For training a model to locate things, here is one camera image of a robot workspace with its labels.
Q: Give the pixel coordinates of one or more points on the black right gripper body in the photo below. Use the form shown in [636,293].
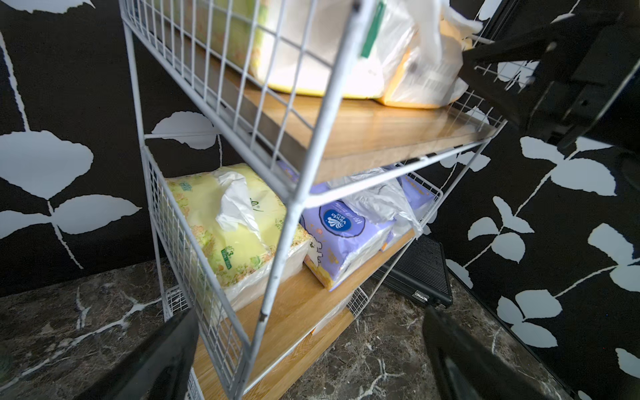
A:
[586,83]

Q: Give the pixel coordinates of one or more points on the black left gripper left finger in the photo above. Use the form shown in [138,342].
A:
[159,368]

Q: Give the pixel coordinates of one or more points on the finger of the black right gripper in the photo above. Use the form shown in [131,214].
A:
[518,108]
[505,45]

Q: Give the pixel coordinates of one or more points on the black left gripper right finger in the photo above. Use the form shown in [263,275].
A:
[465,369]

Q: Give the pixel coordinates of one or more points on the purple tissue pack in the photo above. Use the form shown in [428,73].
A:
[420,199]
[348,232]

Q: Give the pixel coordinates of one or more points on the purple tissue pack front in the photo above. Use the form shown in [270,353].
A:
[348,232]

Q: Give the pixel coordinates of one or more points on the yellow green tissue pack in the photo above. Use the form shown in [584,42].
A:
[292,46]

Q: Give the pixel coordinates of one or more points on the green floral tissue pack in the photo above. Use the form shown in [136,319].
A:
[237,221]

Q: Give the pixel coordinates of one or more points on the black hard case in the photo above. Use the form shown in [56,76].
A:
[420,274]

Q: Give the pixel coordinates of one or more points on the white wire wooden shelf rack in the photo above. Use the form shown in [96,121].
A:
[309,151]

